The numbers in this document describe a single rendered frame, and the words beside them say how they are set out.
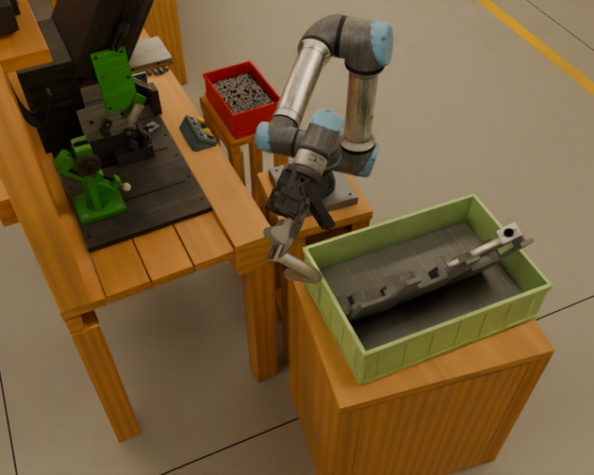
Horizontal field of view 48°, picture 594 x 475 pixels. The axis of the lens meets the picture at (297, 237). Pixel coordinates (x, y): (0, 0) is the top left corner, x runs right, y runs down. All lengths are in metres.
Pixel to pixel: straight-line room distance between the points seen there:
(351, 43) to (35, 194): 0.91
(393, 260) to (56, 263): 1.02
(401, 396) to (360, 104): 0.86
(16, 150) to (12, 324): 1.70
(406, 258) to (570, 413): 1.15
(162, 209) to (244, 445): 1.02
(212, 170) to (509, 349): 1.15
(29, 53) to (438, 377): 1.41
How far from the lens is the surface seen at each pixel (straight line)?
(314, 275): 1.56
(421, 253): 2.18
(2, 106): 1.58
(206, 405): 2.82
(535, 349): 2.12
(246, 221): 2.17
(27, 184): 1.71
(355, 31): 1.88
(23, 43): 1.91
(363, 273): 2.10
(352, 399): 1.92
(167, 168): 2.39
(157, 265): 2.11
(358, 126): 2.05
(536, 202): 3.73
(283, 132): 1.67
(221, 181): 2.31
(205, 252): 2.12
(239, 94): 2.74
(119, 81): 2.37
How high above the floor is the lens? 2.48
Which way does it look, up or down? 48 degrees down
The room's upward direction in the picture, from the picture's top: straight up
